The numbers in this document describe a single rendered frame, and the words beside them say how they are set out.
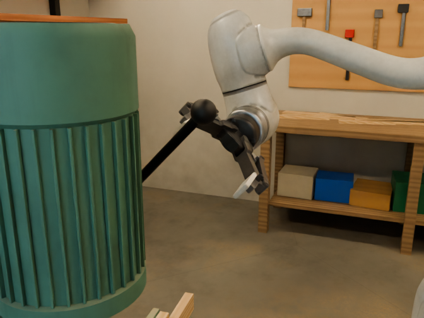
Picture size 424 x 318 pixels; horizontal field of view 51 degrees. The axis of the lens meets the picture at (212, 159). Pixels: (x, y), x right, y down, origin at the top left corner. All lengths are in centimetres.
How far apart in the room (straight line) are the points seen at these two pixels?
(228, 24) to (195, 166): 331
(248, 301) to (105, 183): 229
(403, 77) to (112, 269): 70
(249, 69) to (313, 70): 281
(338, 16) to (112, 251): 335
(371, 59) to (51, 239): 72
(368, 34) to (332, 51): 274
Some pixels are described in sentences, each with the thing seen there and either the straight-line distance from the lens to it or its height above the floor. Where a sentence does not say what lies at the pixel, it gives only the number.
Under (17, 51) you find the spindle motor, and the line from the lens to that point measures 43.
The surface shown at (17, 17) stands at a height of 157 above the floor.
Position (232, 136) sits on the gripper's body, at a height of 131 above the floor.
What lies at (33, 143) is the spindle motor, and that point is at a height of 140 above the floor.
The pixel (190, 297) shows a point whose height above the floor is 94.
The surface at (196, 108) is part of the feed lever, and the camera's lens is 58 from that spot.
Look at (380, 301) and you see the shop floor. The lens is 286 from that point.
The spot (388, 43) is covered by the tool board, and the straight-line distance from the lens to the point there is 370.
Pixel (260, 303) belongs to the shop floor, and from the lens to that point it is 269.
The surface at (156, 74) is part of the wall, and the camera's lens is 420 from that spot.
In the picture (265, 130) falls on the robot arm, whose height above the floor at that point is 130.
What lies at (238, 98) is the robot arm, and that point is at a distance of 96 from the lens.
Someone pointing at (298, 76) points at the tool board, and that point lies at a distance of 377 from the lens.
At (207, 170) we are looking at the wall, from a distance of 417.
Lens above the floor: 150
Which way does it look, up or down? 16 degrees down
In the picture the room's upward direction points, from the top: straight up
